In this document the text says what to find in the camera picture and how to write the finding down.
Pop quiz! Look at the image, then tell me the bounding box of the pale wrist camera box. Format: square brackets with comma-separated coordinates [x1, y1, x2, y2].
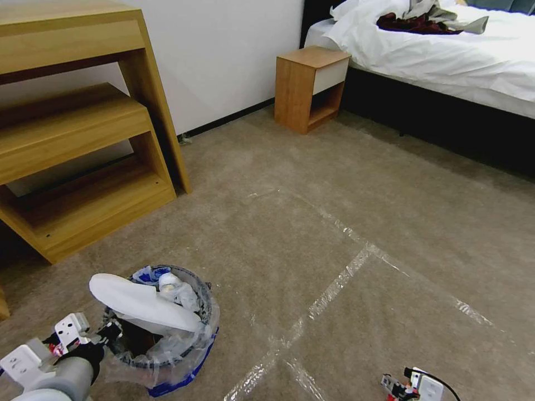
[53, 312, 91, 349]

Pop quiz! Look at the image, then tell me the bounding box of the large white paper sheet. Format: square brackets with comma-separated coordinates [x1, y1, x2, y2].
[88, 272, 203, 336]

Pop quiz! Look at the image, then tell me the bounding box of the stepped wooden shelf unit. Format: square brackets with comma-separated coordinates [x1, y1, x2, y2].
[0, 82, 178, 265]

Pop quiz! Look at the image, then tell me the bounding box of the dark red garment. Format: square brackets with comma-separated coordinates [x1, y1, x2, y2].
[374, 11, 465, 36]

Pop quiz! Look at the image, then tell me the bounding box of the grey cloth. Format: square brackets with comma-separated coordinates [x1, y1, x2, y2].
[407, 0, 490, 36]

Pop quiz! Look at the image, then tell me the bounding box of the black bed frame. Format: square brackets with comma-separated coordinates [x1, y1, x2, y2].
[300, 0, 535, 183]

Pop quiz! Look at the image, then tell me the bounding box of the grey round trash bin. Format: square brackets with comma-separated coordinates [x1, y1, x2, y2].
[101, 263, 221, 393]

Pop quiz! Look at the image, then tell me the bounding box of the crumpled white tissue wad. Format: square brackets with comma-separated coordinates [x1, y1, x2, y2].
[157, 270, 201, 312]

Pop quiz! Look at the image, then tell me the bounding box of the blue pillow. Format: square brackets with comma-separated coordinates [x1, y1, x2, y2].
[463, 0, 535, 11]

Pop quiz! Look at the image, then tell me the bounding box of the large wooden desk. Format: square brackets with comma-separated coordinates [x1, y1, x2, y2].
[0, 0, 193, 195]

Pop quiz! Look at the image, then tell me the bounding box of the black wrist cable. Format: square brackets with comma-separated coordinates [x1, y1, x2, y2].
[414, 366, 461, 401]

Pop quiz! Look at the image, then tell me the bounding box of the clear tape strip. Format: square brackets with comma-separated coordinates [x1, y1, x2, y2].
[222, 241, 382, 401]
[245, 187, 499, 327]

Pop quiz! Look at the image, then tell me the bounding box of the white duvet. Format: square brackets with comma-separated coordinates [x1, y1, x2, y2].
[304, 0, 535, 114]

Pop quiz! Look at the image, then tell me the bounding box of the clear and blue bin liner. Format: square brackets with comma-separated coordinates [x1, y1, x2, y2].
[100, 265, 221, 398]

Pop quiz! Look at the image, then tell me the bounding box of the wooden nightstand with white drawer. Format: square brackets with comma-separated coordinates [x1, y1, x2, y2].
[274, 46, 352, 135]

